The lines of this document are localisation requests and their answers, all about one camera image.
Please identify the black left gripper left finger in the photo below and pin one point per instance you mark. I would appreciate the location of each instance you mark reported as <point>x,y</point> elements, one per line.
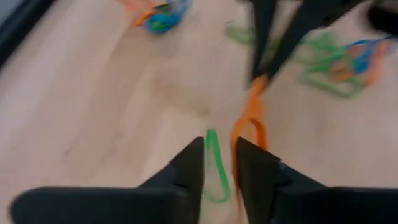
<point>155,205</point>

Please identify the orange rubber band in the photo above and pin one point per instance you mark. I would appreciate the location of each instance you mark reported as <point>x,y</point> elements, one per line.
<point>140,20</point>
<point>253,105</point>

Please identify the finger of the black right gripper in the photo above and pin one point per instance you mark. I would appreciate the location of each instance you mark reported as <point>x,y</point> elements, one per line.
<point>308,21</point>
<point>262,31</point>

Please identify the pile of mixed rubber bands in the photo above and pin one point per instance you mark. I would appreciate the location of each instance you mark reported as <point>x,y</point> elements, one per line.
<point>374,71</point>

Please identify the green rubber band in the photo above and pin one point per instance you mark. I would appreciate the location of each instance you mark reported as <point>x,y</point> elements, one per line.
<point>339,91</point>
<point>323,46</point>
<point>212,133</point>
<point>164,17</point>
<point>239,34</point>

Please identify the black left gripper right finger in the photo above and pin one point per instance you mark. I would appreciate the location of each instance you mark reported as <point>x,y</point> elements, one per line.
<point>280,202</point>

